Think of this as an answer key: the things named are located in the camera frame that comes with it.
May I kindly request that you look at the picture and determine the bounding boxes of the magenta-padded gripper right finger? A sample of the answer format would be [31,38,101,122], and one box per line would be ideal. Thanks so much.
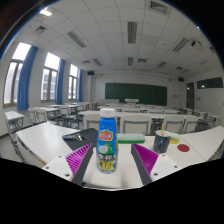
[130,143,184,186]

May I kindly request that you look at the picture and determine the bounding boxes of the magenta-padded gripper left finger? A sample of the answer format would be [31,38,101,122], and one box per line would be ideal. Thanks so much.
[42,143,95,186]

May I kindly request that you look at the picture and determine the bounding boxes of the blue drink bottle white cap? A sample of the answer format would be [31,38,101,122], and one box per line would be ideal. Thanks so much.
[95,107,119,174]

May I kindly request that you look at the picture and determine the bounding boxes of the dark blue mug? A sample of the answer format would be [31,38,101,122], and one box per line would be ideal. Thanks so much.
[152,129,172,154]

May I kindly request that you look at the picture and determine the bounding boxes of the bunch of keys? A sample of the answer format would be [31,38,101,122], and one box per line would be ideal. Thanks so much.
[63,133,84,142]

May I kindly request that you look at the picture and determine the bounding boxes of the green and white flat case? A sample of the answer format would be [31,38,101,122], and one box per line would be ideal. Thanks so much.
[116,133,146,145]

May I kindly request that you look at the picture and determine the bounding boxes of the black laptop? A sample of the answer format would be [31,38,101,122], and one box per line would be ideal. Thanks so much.
[62,127,100,152]

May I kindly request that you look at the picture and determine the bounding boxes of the classroom desks and chairs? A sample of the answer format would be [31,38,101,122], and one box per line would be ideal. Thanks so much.
[3,100,223,138]

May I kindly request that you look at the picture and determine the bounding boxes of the flat round red coaster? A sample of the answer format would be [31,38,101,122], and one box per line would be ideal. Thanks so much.
[176,143,191,153]

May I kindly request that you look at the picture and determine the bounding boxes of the green chalkboard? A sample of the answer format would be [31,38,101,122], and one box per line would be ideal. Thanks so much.
[104,82,168,107]

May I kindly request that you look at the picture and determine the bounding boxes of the dark door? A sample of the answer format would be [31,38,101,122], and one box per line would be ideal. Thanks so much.
[186,82,195,110]

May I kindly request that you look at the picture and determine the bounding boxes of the classroom windows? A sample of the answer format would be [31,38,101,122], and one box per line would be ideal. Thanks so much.
[3,42,80,107]

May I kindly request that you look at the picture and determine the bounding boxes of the blue window curtains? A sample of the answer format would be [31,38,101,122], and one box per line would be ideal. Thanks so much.
[17,45,84,111]

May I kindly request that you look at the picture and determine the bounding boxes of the ceiling light panels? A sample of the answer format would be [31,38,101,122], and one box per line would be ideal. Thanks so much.
[33,0,218,73]

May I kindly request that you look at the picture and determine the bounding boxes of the dark high wall window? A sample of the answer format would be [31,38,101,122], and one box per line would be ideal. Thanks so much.
[196,77,224,90]

